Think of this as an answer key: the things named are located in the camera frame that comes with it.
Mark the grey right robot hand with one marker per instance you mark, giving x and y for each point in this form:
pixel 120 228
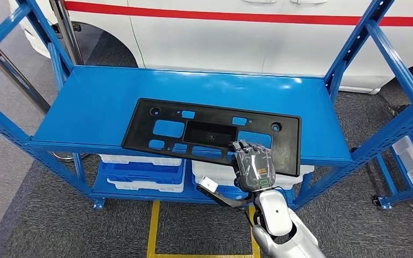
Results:
pixel 254 171

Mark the black plastic frame part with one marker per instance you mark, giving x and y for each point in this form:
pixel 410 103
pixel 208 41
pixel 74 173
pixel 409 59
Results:
pixel 139 135

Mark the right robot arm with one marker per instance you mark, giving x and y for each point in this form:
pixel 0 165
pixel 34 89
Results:
pixel 276 213

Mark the blue metal shelf rack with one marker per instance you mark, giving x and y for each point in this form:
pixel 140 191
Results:
pixel 96 107
pixel 384 203

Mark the wide blue plastic bin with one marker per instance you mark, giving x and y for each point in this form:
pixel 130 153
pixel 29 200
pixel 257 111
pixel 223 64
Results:
pixel 233 192

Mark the wide white plastic bin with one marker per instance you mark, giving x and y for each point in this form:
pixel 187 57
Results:
pixel 210 171

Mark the white car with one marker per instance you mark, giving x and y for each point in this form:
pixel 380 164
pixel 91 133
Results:
pixel 228 42

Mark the black camera bracket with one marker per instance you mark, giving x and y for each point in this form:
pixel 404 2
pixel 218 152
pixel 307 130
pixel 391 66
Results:
pixel 228 201

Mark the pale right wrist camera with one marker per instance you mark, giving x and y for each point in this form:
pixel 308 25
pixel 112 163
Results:
pixel 209 184

